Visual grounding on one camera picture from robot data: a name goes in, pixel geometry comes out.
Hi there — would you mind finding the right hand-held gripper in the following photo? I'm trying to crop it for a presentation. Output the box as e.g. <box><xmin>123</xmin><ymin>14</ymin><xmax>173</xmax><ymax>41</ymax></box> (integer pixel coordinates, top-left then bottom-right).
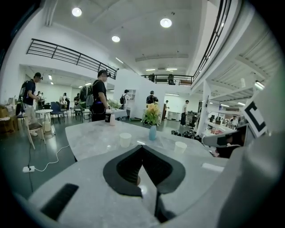
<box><xmin>202</xmin><ymin>100</ymin><xmax>268</xmax><ymax>148</ymax></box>

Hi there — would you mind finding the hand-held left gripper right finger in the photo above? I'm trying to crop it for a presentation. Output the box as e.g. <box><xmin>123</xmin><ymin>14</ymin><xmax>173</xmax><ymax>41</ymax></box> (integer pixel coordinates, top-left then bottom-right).
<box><xmin>142</xmin><ymin>144</ymin><xmax>230</xmax><ymax>224</ymax></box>

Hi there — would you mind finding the backpack with reflective stripe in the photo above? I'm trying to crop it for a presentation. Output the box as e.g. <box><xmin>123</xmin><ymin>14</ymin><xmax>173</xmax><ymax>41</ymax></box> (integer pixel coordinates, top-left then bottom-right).
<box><xmin>79</xmin><ymin>85</ymin><xmax>94</xmax><ymax>109</ymax></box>

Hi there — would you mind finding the wooden chair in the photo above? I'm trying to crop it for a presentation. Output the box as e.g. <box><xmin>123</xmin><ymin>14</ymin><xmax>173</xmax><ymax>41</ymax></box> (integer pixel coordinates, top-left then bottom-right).
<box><xmin>22</xmin><ymin>111</ymin><xmax>47</xmax><ymax>150</ymax></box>

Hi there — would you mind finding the white power cable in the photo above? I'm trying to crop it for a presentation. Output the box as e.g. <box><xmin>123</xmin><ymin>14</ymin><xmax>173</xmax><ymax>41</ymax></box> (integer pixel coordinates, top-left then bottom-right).
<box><xmin>34</xmin><ymin>143</ymin><xmax>71</xmax><ymax>172</ymax></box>

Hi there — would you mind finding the black balcony railing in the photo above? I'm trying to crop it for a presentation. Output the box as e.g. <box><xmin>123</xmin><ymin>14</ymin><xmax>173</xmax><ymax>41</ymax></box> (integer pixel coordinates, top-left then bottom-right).
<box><xmin>142</xmin><ymin>74</ymin><xmax>194</xmax><ymax>86</ymax></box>
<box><xmin>26</xmin><ymin>38</ymin><xmax>118</xmax><ymax>80</ymax></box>
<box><xmin>192</xmin><ymin>0</ymin><xmax>232</xmax><ymax>84</ymax></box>

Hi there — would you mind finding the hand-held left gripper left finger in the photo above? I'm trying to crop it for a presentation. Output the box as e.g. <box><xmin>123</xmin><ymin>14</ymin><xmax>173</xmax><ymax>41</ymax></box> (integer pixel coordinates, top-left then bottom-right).
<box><xmin>28</xmin><ymin>144</ymin><xmax>161</xmax><ymax>228</ymax></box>

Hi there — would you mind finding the blue chair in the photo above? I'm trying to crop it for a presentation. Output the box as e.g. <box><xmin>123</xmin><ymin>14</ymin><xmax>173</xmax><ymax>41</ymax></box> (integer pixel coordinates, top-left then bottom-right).
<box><xmin>50</xmin><ymin>102</ymin><xmax>69</xmax><ymax>124</ymax></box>

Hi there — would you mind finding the white flower bouquet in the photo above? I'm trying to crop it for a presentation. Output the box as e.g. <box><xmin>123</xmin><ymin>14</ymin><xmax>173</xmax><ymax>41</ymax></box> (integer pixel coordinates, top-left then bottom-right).
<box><xmin>108</xmin><ymin>99</ymin><xmax>122</xmax><ymax>114</ymax></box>

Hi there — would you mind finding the blue vase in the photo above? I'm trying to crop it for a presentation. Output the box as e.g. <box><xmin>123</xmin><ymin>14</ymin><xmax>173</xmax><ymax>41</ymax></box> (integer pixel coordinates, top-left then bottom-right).
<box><xmin>148</xmin><ymin>125</ymin><xmax>157</xmax><ymax>141</ymax></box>

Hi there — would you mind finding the round white table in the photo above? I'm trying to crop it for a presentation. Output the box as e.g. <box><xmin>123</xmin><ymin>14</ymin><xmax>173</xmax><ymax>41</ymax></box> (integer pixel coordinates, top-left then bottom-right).
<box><xmin>35</xmin><ymin>109</ymin><xmax>54</xmax><ymax>134</ymax></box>

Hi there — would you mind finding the cloth-covered table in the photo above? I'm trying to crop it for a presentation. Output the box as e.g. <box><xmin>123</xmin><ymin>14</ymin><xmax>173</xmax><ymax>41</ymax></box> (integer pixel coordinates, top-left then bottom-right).
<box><xmin>111</xmin><ymin>109</ymin><xmax>129</xmax><ymax>120</ymax></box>

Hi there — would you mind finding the white steel frame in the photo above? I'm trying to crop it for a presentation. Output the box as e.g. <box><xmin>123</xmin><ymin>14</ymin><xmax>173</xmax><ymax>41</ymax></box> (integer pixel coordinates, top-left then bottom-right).
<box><xmin>195</xmin><ymin>55</ymin><xmax>268</xmax><ymax>136</ymax></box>

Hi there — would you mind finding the white paper cup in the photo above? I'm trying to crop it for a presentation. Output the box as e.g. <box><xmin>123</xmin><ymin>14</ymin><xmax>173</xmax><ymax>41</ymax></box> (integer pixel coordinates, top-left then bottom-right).
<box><xmin>119</xmin><ymin>133</ymin><xmax>132</xmax><ymax>148</ymax></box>
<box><xmin>174</xmin><ymin>141</ymin><xmax>187</xmax><ymax>155</ymax></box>

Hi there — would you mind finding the yellow flower bouquet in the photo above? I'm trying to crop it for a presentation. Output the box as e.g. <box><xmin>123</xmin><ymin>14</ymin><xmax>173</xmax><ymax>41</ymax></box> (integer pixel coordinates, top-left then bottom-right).
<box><xmin>142</xmin><ymin>102</ymin><xmax>161</xmax><ymax>126</ymax></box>

